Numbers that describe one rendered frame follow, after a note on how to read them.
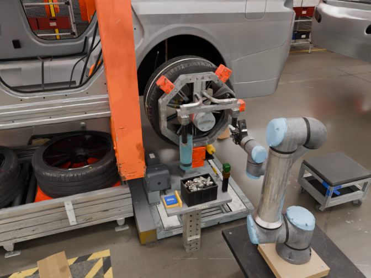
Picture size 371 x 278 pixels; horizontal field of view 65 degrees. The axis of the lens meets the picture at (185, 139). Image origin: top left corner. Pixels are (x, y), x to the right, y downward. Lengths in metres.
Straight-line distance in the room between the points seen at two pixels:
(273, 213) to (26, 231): 1.61
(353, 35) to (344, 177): 2.05
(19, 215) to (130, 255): 0.77
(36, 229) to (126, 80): 1.22
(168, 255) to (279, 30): 1.91
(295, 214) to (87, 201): 1.34
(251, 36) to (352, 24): 1.91
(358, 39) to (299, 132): 2.92
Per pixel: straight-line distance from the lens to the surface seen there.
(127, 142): 1.82
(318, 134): 1.29
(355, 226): 2.70
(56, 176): 2.19
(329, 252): 2.00
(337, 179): 2.51
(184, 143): 1.84
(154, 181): 2.22
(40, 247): 2.45
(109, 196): 2.14
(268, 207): 1.49
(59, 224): 2.27
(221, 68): 2.02
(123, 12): 1.58
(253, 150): 1.69
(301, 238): 1.69
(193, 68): 2.00
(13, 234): 2.33
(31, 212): 2.20
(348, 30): 4.17
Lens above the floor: 1.72
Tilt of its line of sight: 30 degrees down
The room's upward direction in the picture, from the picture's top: straight up
